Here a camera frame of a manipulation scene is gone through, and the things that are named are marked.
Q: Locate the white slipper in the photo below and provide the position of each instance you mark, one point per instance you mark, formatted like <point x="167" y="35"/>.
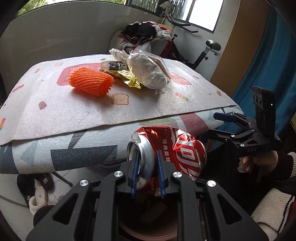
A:
<point x="39" y="200"/>

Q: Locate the white printed cartoon mat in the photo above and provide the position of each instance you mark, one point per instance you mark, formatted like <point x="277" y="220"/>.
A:
<point x="43" y="104"/>

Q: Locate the gold foil wrapper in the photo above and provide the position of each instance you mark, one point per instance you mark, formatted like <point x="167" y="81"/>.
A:
<point x="127" y="77"/>

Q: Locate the small black snack packet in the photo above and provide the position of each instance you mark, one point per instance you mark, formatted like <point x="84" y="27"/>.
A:
<point x="112" y="65"/>

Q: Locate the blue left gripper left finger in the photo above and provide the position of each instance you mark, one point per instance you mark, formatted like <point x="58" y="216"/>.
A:
<point x="135" y="173"/>

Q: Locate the white stuffed plastic bag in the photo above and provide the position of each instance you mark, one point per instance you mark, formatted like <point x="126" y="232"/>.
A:
<point x="148" y="71"/>

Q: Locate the blue curtain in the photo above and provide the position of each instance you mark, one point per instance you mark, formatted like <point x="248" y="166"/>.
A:
<point x="260" y="52"/>

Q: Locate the pile of clothes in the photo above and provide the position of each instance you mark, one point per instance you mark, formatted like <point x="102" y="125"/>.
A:
<point x="145" y="34"/>

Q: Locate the chair under clothes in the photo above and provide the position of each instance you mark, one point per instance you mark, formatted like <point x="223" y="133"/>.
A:
<point x="143" y="44"/>

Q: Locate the right hand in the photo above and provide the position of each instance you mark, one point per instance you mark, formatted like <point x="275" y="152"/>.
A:
<point x="268" y="160"/>

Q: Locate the orange foam net wrap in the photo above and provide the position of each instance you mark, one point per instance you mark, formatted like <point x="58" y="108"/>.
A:
<point x="90" y="81"/>

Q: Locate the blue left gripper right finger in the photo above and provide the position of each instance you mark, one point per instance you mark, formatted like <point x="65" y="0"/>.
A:
<point x="161" y="175"/>

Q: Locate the geometric patterned folded mat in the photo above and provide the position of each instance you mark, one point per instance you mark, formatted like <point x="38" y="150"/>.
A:
<point x="104" y="144"/>

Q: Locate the crushed red soda can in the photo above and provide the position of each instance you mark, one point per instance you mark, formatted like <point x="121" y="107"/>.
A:
<point x="177" y="147"/>

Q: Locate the black exercise bike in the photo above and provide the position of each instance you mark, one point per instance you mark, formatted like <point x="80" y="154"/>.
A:
<point x="188" y="46"/>

